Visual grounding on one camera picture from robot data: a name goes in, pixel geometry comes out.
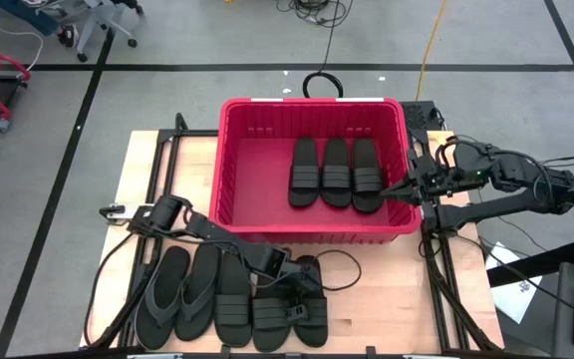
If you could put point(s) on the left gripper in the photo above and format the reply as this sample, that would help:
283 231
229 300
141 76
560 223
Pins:
307 279

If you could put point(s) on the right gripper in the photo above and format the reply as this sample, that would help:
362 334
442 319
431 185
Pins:
429 177

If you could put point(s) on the black rubber slide sandal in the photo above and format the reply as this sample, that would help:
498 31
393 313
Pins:
304 154
269 331
317 331
336 154
367 154
233 324

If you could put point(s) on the black rubber flip-flop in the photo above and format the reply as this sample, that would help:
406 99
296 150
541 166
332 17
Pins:
155 324
207 264

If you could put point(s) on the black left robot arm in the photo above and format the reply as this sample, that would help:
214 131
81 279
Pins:
207 229

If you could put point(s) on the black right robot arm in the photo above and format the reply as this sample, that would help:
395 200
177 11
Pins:
491 212

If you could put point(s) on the red plastic bin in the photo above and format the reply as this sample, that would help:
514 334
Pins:
262 189

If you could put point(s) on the black controller box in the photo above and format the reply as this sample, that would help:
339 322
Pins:
419 115

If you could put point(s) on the black table clamp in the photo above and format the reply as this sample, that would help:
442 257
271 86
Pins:
371 351
225 350

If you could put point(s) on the black desk bar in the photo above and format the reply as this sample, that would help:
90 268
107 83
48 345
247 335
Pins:
536 264

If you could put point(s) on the grey office chair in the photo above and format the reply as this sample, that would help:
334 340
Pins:
92 22

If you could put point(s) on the person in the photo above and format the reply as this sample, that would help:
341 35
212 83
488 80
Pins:
18 10

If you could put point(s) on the black aluminium rig frame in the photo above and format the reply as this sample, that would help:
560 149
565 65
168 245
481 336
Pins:
434 269
197 133

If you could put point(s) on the silver metal bracket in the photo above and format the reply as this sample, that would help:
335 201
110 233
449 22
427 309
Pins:
125 209
155 356
419 357

